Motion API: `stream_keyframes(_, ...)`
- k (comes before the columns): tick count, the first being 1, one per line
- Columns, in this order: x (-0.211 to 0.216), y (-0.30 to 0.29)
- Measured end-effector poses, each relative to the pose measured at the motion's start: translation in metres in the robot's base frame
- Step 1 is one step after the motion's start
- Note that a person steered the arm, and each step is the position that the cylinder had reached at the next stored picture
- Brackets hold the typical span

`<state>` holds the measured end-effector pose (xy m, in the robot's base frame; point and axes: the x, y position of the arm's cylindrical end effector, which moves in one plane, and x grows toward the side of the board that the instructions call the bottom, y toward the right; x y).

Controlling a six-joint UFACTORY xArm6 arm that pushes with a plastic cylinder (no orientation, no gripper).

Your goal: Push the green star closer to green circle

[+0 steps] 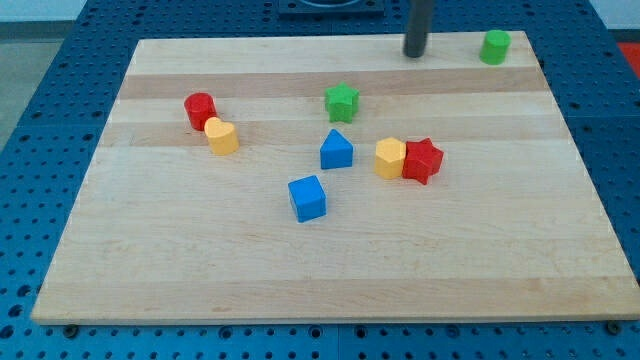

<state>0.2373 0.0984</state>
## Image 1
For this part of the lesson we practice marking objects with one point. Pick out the yellow heart block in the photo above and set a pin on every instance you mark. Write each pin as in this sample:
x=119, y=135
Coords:
x=222, y=136

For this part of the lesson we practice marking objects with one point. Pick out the red star block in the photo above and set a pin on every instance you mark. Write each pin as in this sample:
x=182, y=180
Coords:
x=423, y=160

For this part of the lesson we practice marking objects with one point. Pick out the blue triangle block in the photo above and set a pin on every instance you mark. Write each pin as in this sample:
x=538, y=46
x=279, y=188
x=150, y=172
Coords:
x=336, y=151

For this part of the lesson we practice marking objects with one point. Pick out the blue cube block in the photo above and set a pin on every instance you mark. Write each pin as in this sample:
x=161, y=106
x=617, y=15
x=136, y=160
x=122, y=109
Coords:
x=307, y=198

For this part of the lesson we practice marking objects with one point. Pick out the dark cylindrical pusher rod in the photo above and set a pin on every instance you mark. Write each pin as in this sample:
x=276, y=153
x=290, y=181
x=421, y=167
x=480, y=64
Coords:
x=419, y=24

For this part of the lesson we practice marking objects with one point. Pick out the red cylinder block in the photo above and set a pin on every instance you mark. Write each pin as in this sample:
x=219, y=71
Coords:
x=199, y=108

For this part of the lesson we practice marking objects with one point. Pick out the green star block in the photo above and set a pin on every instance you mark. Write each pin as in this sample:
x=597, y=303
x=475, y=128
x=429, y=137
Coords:
x=341, y=102

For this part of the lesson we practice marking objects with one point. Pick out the wooden board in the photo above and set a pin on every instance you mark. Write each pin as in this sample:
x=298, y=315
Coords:
x=165, y=232

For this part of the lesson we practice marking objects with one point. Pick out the green cylinder block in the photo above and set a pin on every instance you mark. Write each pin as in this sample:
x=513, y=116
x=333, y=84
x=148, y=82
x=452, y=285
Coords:
x=495, y=46

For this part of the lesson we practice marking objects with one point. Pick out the yellow hexagon block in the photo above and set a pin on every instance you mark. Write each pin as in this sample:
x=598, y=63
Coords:
x=390, y=154

